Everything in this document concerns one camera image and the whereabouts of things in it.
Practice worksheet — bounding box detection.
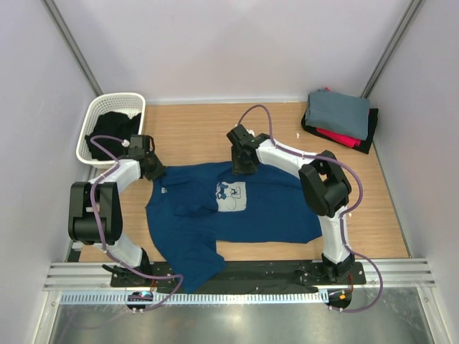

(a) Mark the blue mickey t-shirt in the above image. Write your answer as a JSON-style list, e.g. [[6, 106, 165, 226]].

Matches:
[[146, 162, 322, 293]]

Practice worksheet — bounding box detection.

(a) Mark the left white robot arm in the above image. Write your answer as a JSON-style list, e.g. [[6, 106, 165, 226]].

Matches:
[[68, 135, 166, 287]]

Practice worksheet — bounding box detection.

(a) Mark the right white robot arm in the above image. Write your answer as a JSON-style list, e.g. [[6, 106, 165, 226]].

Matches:
[[227, 124, 355, 284]]

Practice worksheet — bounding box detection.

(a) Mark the black t-shirt in basket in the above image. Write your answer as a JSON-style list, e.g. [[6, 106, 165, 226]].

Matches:
[[85, 111, 141, 161]]

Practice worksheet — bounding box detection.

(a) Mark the white plastic laundry basket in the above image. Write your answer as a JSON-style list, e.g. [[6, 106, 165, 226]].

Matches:
[[76, 92, 146, 168]]

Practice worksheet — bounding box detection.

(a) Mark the folded grey t-shirt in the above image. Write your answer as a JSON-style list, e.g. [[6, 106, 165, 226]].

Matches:
[[306, 89, 371, 141]]

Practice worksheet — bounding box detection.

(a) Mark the folded pink t-shirt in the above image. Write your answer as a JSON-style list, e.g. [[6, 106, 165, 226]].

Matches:
[[317, 85, 363, 148]]

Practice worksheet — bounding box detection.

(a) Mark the folded black t-shirt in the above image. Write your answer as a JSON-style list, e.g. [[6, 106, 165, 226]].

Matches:
[[301, 108, 379, 154]]

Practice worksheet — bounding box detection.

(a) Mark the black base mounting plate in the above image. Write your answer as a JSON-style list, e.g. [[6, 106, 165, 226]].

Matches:
[[110, 260, 367, 295]]

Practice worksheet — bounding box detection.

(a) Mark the aluminium frame rail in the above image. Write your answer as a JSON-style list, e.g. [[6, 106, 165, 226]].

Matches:
[[43, 258, 436, 291]]

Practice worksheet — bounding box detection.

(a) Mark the white slotted cable duct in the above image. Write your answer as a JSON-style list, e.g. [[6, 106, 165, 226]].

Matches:
[[60, 290, 328, 305]]

